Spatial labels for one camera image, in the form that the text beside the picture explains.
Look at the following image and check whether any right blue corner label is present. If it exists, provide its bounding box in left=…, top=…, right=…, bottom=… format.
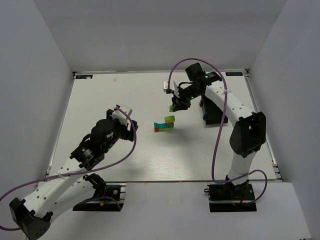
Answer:
left=225, top=72, right=243, bottom=77

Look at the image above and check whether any purple cable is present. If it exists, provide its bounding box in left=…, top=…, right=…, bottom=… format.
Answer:
left=167, top=58, right=268, bottom=206
left=0, top=105, right=137, bottom=231

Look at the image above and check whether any teal arch block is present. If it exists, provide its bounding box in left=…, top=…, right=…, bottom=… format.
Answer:
left=154, top=122, right=168, bottom=129

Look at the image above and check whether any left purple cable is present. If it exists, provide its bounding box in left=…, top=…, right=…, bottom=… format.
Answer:
left=0, top=105, right=137, bottom=231

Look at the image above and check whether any long green block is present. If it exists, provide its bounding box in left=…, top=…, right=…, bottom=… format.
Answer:
left=159, top=127, right=174, bottom=132

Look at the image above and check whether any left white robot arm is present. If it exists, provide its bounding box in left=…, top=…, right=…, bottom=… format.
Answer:
left=9, top=104, right=138, bottom=240

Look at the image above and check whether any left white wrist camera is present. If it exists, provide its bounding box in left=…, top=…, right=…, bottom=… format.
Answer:
left=111, top=104, right=133, bottom=126

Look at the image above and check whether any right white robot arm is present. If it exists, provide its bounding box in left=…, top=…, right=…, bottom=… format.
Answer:
left=163, top=62, right=266, bottom=189

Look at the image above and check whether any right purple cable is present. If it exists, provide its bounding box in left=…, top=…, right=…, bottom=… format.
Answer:
left=167, top=58, right=268, bottom=206

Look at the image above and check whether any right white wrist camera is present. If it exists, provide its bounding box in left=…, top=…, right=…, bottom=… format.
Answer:
left=163, top=81, right=179, bottom=97

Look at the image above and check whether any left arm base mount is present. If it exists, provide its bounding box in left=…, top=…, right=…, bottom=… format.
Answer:
left=72, top=183, right=126, bottom=212

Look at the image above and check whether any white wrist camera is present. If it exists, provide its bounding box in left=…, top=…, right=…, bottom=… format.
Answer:
left=111, top=104, right=133, bottom=126
left=163, top=81, right=179, bottom=97

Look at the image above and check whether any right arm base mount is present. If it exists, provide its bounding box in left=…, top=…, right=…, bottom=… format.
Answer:
left=203, top=182, right=257, bottom=213

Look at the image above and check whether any left blue corner label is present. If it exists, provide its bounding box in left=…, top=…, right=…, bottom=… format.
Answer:
left=75, top=74, right=93, bottom=79

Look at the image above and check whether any blue corner label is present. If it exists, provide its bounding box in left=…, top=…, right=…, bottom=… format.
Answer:
left=225, top=72, right=243, bottom=77
left=75, top=74, right=93, bottom=79

